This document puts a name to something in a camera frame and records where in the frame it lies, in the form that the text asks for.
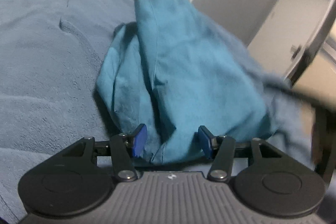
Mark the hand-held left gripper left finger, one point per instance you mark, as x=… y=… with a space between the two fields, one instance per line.
x=139 y=140

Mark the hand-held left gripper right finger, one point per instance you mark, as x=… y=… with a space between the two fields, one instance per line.
x=205 y=142

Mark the teal jacket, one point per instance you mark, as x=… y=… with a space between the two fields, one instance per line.
x=189 y=69

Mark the blue fleece blanket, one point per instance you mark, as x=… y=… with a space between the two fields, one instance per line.
x=39 y=69

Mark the white door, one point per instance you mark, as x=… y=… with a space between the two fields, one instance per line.
x=275 y=16

